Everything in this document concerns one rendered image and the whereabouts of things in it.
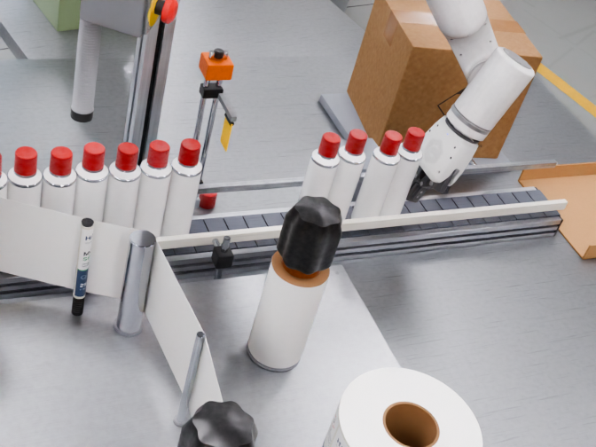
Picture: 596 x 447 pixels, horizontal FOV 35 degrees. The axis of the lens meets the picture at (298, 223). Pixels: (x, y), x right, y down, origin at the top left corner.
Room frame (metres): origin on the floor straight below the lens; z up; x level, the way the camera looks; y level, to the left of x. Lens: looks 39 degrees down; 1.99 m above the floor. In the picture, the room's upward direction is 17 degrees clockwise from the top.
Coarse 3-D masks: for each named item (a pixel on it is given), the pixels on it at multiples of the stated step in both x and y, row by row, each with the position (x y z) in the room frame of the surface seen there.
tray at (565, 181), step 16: (528, 176) 1.82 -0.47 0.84; (544, 176) 1.85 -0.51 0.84; (560, 176) 1.88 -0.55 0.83; (576, 176) 1.90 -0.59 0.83; (592, 176) 1.92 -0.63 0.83; (544, 192) 1.79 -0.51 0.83; (560, 192) 1.81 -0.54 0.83; (576, 192) 1.83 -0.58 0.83; (592, 192) 1.85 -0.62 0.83; (576, 208) 1.77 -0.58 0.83; (592, 208) 1.79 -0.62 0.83; (576, 224) 1.71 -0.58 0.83; (592, 224) 1.73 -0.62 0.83; (576, 240) 1.65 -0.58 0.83; (592, 240) 1.67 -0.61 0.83; (592, 256) 1.61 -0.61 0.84
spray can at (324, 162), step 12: (324, 144) 1.37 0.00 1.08; (336, 144) 1.37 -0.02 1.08; (312, 156) 1.37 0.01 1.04; (324, 156) 1.36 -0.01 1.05; (336, 156) 1.38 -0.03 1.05; (312, 168) 1.36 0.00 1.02; (324, 168) 1.35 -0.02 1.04; (336, 168) 1.37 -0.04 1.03; (312, 180) 1.36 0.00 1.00; (324, 180) 1.35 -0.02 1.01; (300, 192) 1.38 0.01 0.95; (312, 192) 1.35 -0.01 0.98; (324, 192) 1.36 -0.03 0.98
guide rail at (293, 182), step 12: (468, 168) 1.60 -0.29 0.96; (480, 168) 1.61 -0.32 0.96; (492, 168) 1.63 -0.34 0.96; (504, 168) 1.65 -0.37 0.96; (516, 168) 1.66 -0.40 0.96; (528, 168) 1.68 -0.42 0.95; (540, 168) 1.70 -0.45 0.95; (252, 180) 1.36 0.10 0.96; (264, 180) 1.37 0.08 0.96; (276, 180) 1.38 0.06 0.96; (288, 180) 1.39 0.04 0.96; (300, 180) 1.40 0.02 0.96; (360, 180) 1.47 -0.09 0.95; (204, 192) 1.30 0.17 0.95
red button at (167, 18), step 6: (162, 0) 1.21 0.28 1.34; (168, 0) 1.20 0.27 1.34; (174, 0) 1.21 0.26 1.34; (156, 6) 1.20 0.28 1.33; (162, 6) 1.20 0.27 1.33; (168, 6) 1.19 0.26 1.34; (174, 6) 1.20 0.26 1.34; (156, 12) 1.20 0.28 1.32; (162, 12) 1.19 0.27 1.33; (168, 12) 1.19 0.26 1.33; (174, 12) 1.20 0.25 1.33; (162, 18) 1.19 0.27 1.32; (168, 18) 1.19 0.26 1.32; (174, 18) 1.20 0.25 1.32
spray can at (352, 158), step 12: (360, 132) 1.42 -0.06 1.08; (348, 144) 1.40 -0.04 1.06; (360, 144) 1.40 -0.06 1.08; (348, 156) 1.39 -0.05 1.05; (360, 156) 1.40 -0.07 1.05; (348, 168) 1.39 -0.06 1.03; (360, 168) 1.40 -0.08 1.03; (336, 180) 1.39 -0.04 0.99; (348, 180) 1.39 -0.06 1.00; (336, 192) 1.39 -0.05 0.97; (348, 192) 1.39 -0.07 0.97; (336, 204) 1.39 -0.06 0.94; (348, 204) 1.40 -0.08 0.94
